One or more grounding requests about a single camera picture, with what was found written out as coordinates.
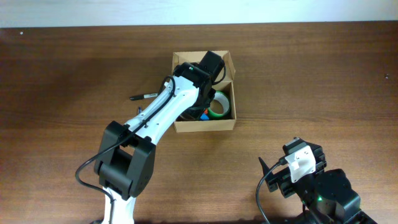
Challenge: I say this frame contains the brown cardboard box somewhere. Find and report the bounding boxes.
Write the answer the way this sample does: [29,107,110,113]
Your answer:
[172,50,236,133]

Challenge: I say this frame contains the green tape roll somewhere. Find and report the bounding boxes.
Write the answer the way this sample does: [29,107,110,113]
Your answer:
[207,91,231,119]

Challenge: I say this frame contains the blue plastic staple case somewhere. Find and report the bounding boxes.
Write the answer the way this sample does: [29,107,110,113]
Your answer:
[200,113,209,121]

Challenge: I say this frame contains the black permanent marker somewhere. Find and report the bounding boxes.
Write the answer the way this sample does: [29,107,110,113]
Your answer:
[129,93,159,101]

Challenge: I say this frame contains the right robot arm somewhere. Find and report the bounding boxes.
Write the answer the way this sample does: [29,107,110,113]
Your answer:
[255,137,375,224]

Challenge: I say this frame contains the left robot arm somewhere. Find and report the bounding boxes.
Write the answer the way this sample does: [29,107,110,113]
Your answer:
[94,51,225,223]

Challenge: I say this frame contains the black left camera cable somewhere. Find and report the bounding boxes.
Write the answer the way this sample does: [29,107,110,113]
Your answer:
[75,60,227,224]

